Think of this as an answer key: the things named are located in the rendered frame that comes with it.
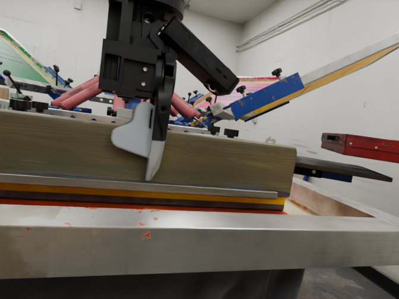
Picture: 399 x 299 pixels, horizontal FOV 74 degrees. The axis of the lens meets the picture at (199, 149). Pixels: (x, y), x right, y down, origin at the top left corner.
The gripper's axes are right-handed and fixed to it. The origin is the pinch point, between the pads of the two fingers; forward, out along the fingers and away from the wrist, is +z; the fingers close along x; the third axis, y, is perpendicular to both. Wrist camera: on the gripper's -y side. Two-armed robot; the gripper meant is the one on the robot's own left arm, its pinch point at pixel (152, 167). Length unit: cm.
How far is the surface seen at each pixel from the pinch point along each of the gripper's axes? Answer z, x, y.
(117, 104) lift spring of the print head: -9, -93, 7
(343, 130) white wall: -17, -171, -199
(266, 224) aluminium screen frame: 1.5, 14.2, -8.7
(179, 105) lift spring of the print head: -13, -106, -24
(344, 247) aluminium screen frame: 3.3, 15.1, -16.9
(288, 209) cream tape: 5.1, -0.5, -22.0
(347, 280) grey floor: 101, -116, -177
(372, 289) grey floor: 101, -104, -188
